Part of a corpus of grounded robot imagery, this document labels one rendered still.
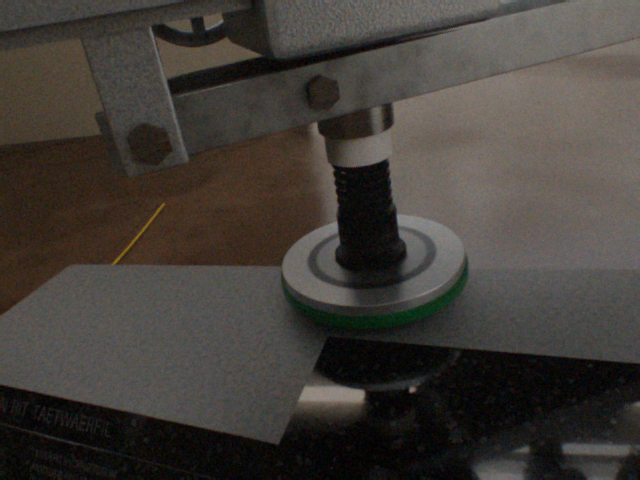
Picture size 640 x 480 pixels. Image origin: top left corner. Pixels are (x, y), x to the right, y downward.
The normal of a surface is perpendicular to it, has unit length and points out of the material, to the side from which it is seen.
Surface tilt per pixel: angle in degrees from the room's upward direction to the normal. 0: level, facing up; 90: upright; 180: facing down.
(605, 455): 0
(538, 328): 0
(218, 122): 90
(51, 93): 90
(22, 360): 0
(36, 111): 90
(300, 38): 90
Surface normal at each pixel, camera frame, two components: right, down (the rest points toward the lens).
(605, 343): -0.14, -0.88
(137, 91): 0.31, 0.40
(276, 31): -0.07, 0.47
